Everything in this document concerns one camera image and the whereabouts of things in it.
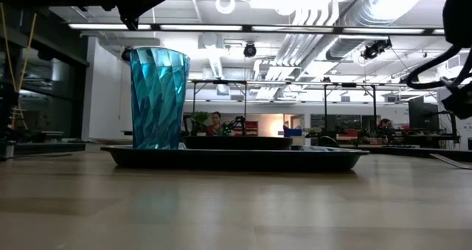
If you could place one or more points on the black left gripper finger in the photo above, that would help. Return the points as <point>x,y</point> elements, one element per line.
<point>142,1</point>

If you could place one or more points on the teal faceted plastic cup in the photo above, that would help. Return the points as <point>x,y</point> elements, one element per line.
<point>159,99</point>

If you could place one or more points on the black round plate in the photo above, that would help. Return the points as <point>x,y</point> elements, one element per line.
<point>237,143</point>

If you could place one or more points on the black background robot arm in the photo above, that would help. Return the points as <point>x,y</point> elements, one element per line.
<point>235,124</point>

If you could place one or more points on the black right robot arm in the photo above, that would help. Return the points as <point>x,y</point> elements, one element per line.
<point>459,14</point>

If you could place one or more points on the black rectangular tray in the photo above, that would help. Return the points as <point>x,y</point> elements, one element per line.
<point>236,160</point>

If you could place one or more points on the green potted plant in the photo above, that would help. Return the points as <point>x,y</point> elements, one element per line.
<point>201,119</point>

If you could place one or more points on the person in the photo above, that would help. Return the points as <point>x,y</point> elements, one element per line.
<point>385,126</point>
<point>214,126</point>

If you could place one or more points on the red shelf unit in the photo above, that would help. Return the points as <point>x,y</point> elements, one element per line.
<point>252,128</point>

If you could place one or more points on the blue box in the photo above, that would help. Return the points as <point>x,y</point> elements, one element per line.
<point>293,132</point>

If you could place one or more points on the large dark monitor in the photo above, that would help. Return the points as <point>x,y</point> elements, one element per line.
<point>423,113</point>

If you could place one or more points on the grey flat strip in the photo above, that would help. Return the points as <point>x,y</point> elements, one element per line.
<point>451,161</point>

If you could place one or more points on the overhead frame bar with lights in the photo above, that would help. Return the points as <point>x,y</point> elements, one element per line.
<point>243,28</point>

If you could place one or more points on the black ceiling camera on mount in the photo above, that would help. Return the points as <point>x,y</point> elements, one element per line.
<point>375,49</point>

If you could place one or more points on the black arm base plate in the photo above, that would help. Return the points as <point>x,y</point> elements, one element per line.
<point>448,153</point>

